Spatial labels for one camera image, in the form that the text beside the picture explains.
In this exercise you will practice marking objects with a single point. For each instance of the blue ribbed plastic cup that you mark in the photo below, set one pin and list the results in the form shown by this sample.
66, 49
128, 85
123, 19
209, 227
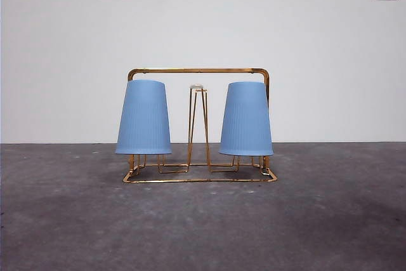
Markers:
245, 125
142, 118

